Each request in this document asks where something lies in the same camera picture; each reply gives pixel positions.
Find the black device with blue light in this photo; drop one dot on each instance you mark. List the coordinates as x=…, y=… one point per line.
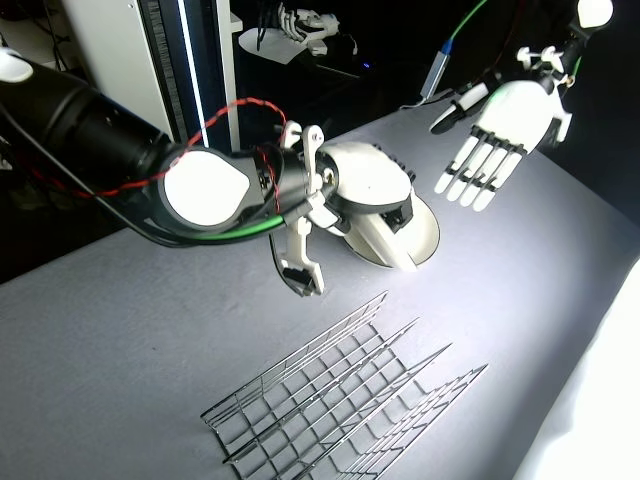
x=367, y=65

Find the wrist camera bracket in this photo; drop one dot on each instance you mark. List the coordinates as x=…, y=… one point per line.
x=300, y=250
x=562, y=130

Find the white stand under spare hand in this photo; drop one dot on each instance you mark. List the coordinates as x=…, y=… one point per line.
x=272, y=45

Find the white plate with leaf print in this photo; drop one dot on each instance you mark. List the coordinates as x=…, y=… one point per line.
x=425, y=235

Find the spare white skeletal hand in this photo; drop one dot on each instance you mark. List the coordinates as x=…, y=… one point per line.
x=310, y=22

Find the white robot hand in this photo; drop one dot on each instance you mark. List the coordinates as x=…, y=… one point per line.
x=520, y=115
x=370, y=170

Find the white cabinet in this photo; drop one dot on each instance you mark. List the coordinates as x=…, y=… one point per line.
x=115, y=50

